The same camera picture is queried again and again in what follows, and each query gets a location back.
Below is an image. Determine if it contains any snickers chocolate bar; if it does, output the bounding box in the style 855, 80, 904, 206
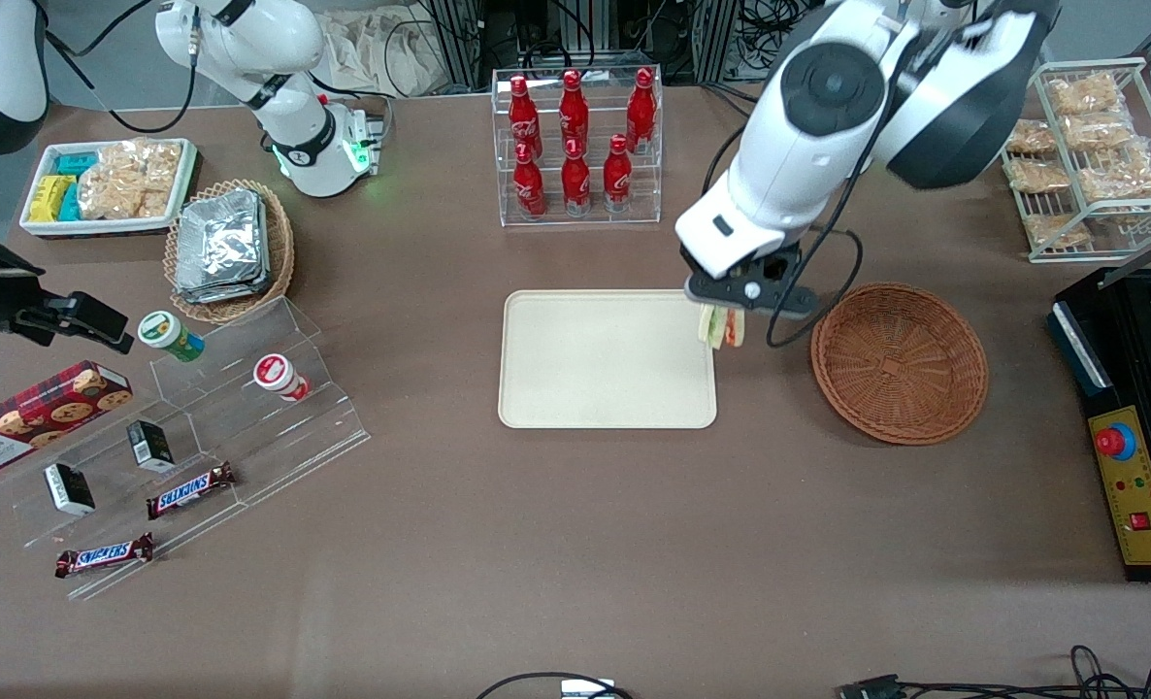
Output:
146, 461, 239, 520
54, 532, 156, 580

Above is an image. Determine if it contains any beige plastic tray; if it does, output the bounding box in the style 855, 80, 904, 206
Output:
498, 288, 718, 430

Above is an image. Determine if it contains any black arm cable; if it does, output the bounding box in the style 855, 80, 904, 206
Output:
702, 39, 913, 349
44, 0, 200, 135

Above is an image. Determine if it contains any red emergency stop button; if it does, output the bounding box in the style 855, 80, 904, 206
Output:
1095, 423, 1137, 462

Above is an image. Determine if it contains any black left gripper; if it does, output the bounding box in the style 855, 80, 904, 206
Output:
687, 246, 820, 325

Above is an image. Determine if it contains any black cable with connector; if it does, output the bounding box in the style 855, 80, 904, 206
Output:
836, 645, 1151, 699

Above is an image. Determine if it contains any clear bag of crackers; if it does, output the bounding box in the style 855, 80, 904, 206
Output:
77, 138, 183, 220

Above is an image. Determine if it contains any clear acrylic bottle rack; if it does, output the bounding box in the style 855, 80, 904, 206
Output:
491, 64, 664, 228

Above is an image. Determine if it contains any triangle sandwich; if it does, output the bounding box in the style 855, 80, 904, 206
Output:
698, 303, 746, 351

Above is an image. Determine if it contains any white rectangular snack tray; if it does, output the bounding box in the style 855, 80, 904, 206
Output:
18, 138, 199, 239

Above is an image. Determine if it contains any stack of foil packets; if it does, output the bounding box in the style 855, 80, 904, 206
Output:
174, 187, 272, 306

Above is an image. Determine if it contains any black yellow control box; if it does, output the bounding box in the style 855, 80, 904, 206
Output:
1048, 267, 1151, 584

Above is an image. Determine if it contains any white wire rack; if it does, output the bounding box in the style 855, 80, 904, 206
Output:
999, 56, 1151, 265

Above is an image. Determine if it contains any small black box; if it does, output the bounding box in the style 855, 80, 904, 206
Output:
126, 419, 177, 474
44, 462, 97, 516

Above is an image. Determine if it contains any light wicker basket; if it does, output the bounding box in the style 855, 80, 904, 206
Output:
163, 178, 296, 325

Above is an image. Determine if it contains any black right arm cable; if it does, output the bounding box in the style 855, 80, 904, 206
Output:
44, 0, 200, 135

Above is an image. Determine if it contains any black cable with white plug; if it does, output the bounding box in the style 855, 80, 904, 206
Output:
476, 672, 635, 699

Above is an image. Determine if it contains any red cola bottle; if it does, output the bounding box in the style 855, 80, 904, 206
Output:
626, 67, 657, 154
513, 143, 547, 219
559, 69, 590, 156
508, 75, 543, 161
561, 138, 592, 216
603, 134, 634, 214

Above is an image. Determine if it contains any green lidded snack cup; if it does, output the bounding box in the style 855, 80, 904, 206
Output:
137, 310, 206, 364

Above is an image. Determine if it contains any yellow snack pack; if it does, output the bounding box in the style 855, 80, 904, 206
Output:
28, 174, 78, 223

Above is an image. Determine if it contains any round brown wicker basket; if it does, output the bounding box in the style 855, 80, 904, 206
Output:
810, 282, 990, 447

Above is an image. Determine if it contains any bagged bread pastry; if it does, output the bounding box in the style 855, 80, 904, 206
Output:
1024, 214, 1093, 250
1077, 160, 1151, 205
1049, 73, 1124, 117
1005, 118, 1057, 155
1005, 157, 1071, 194
1063, 113, 1141, 152

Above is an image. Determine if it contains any red lidded snack cup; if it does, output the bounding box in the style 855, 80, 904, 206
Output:
252, 353, 312, 403

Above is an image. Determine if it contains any clear acrylic stepped stand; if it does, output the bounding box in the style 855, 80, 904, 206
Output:
11, 295, 373, 602

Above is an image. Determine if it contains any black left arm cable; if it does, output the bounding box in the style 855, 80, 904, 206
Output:
702, 39, 913, 349

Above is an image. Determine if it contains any aluminium frame post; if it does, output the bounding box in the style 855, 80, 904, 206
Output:
692, 0, 741, 85
427, 0, 485, 90

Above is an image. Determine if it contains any red tartan cookie box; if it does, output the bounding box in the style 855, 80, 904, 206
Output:
0, 359, 135, 480

